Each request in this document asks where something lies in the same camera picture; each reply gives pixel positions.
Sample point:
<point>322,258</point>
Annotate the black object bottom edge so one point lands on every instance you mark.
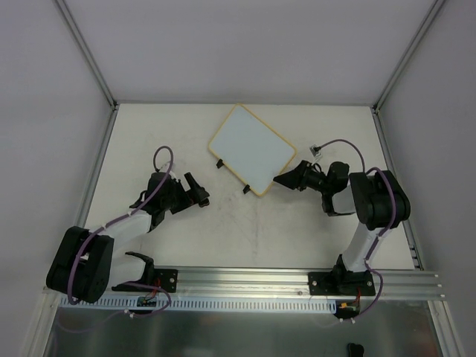
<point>355,350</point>

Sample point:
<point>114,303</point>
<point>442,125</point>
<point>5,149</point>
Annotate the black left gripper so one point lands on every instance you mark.
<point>190,198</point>

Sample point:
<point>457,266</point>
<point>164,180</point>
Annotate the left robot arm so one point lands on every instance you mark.
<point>82,266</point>

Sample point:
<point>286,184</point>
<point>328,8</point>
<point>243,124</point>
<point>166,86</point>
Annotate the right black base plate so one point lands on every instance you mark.
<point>348,284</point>

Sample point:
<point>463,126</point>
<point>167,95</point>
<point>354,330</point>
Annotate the black whiteboard foot near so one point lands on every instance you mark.
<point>246,189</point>

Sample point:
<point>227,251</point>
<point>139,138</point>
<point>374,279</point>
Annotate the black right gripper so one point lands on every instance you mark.
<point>303,175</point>

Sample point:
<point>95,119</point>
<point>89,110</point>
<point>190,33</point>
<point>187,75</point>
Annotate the yellow framed whiteboard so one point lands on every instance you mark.
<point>252,150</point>

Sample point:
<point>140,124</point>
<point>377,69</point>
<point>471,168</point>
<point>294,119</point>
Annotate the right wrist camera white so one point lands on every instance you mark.
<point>316,152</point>

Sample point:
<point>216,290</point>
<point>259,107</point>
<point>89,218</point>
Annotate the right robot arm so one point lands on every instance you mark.
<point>379,203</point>

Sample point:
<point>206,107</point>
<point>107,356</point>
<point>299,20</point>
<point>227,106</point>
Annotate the aluminium mounting rail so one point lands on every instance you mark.
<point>293,283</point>

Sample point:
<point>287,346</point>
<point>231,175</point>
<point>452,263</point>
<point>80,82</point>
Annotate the white slotted cable duct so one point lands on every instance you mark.
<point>211,304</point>

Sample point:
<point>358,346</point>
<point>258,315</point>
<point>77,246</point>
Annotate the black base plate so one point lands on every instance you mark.
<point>348,284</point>
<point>165,278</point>

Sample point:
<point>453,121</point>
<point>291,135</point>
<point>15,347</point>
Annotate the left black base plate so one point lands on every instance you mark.
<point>165,278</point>

